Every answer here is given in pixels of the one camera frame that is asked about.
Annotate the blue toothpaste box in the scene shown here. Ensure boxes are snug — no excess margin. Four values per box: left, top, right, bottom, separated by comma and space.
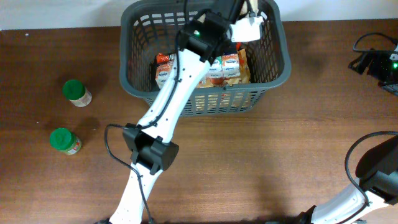
155, 54, 241, 88

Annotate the yellow coffee sachet bag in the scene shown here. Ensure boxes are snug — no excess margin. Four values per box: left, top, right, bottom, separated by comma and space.
194, 49, 251, 90

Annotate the orange biscuit packet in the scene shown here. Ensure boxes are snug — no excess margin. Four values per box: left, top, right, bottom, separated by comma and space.
155, 42, 243, 65

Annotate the green lid beige jar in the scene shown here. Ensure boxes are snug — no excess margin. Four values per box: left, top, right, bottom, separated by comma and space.
62, 80, 92, 108

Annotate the beige paper bag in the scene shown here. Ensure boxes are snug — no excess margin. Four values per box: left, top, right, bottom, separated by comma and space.
239, 0, 259, 17

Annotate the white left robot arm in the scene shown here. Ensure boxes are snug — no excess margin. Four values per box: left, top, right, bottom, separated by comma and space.
105, 1, 252, 224

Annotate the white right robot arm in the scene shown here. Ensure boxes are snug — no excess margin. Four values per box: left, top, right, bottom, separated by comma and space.
294, 49, 397, 224

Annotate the grey plastic basket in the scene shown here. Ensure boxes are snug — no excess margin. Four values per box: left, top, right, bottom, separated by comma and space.
119, 0, 292, 116

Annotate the green lid red label jar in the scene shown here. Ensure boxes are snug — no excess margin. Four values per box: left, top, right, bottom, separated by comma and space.
49, 128, 82, 155

